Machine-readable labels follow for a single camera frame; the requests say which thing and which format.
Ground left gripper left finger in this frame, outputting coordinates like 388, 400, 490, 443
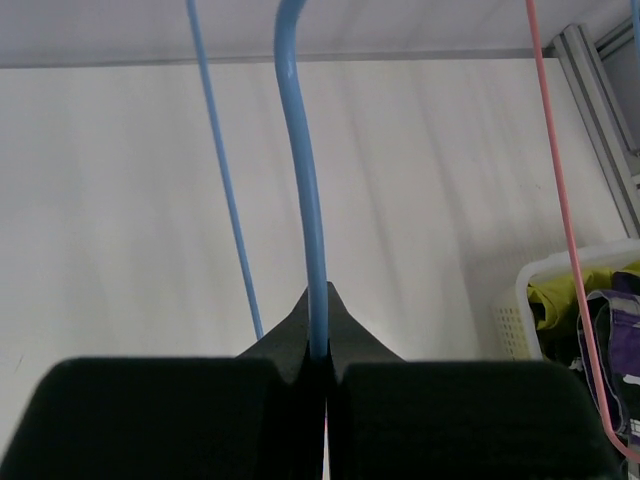
1, 297, 324, 479

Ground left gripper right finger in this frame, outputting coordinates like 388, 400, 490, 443
327, 288, 622, 479

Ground yellow-green trousers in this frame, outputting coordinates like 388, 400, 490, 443
527, 267, 640, 359

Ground pink wire hanger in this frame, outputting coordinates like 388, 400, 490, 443
525, 0, 639, 463

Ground purple grey patterned trousers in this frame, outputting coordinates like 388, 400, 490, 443
585, 269, 639, 447

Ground light blue wire hanger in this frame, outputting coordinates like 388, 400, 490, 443
186, 1, 329, 362

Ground white plastic basket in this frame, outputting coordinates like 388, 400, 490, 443
491, 239, 639, 360

